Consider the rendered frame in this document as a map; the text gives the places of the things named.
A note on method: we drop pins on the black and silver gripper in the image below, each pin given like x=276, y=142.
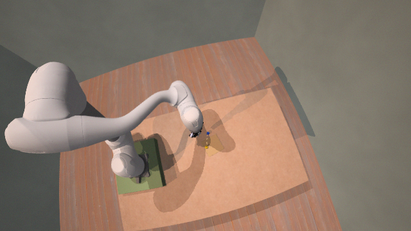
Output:
x=194, y=135

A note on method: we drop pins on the tan square mat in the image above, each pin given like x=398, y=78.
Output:
x=214, y=145

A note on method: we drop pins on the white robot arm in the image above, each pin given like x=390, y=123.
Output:
x=58, y=118

